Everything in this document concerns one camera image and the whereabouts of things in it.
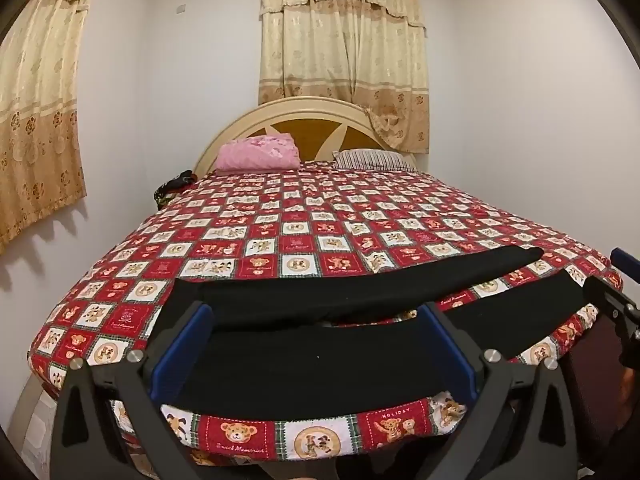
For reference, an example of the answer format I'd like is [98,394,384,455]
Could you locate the black pants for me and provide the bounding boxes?
[162,246,601,418]

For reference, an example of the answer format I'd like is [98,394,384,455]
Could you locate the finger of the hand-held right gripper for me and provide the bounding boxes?
[610,246,640,275]
[582,275,640,333]

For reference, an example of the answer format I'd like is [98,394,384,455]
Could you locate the bed with red bear bedspread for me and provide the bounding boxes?
[27,167,626,466]

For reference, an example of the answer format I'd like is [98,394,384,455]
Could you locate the beige floral curtain with valance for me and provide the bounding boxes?
[257,0,431,155]

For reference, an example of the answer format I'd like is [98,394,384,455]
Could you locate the pink pillow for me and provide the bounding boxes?
[216,133,302,173]

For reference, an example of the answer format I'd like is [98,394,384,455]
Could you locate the cream wooden headboard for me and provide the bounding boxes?
[192,96,418,176]

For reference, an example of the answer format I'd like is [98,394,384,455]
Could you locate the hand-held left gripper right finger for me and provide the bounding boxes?
[419,301,596,480]

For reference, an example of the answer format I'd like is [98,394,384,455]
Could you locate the striped pillow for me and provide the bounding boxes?
[332,149,408,171]

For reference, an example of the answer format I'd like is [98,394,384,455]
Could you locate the dark patterned cloth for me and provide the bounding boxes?
[152,170,196,211]

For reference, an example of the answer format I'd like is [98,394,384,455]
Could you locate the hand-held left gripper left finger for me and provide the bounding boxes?
[50,301,216,480]

